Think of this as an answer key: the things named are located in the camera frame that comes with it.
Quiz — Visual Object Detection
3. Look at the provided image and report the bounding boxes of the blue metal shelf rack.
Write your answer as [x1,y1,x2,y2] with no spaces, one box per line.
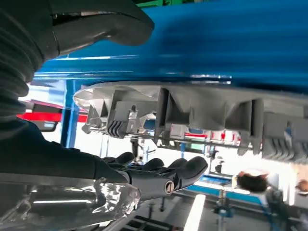
[33,0,308,149]

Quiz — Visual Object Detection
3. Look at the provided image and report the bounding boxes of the person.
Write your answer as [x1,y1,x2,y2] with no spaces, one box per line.
[232,169,294,231]

